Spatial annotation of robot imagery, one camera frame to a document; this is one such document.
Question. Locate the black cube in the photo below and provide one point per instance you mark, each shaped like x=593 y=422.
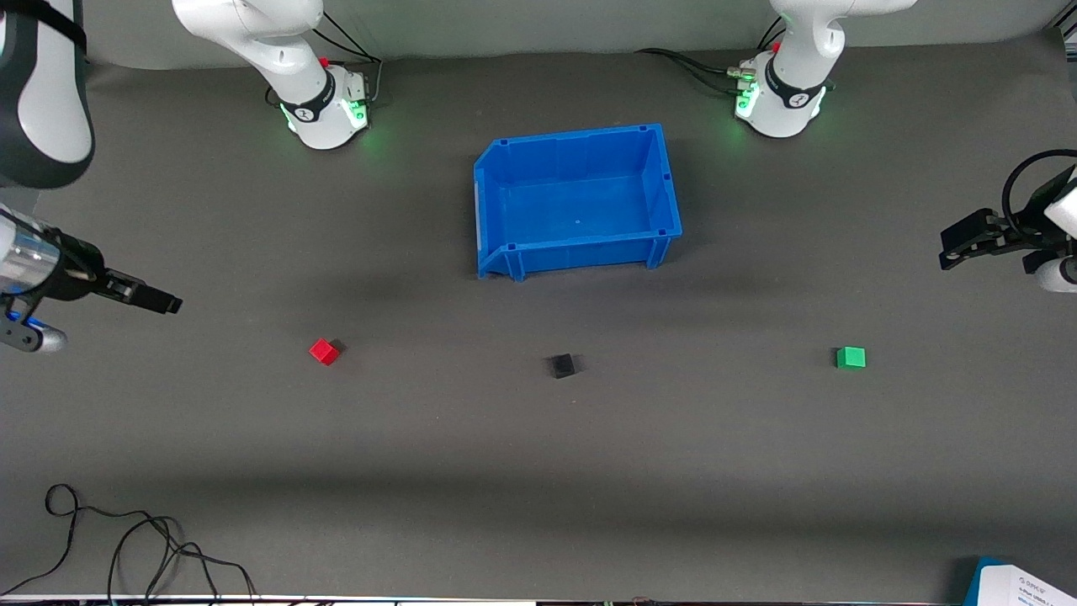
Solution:
x=562 y=365

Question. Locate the blue plastic bin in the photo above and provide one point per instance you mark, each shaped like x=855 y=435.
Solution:
x=580 y=206

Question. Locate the aluminium frame bar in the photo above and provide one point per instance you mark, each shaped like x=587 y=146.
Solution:
x=1067 y=31

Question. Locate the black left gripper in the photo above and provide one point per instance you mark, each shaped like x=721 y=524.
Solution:
x=1012 y=231

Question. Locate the blue and white box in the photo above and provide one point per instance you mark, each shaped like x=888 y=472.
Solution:
x=1026 y=585

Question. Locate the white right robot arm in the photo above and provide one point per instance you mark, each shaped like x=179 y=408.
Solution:
x=278 y=50

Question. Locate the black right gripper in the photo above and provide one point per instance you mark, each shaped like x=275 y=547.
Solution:
x=77 y=273

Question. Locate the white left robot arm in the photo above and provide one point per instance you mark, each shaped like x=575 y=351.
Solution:
x=795 y=50

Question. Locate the green cube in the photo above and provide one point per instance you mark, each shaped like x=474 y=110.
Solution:
x=851 y=358

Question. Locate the red cube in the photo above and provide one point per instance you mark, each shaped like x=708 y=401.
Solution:
x=323 y=351

